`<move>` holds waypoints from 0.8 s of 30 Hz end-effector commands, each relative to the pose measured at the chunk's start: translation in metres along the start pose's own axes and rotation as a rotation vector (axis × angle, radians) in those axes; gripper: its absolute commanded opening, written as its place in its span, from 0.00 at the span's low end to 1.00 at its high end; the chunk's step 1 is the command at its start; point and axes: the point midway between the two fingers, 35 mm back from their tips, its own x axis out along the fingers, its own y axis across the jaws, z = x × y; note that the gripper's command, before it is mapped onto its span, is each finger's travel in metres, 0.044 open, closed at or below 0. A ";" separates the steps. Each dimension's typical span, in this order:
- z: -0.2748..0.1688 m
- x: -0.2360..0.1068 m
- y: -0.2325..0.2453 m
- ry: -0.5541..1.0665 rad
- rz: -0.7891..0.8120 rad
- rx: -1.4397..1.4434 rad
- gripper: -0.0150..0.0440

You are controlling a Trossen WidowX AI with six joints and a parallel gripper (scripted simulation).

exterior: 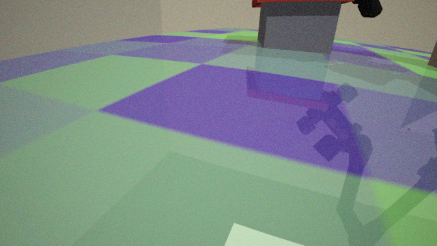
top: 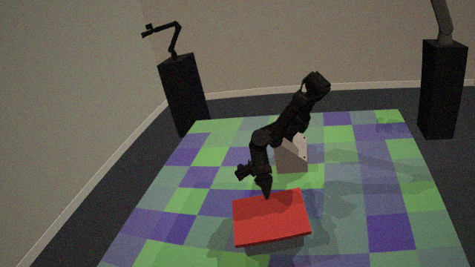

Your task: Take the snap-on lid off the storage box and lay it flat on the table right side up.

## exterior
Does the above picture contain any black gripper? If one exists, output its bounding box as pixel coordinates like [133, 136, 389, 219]
[352, 0, 382, 18]

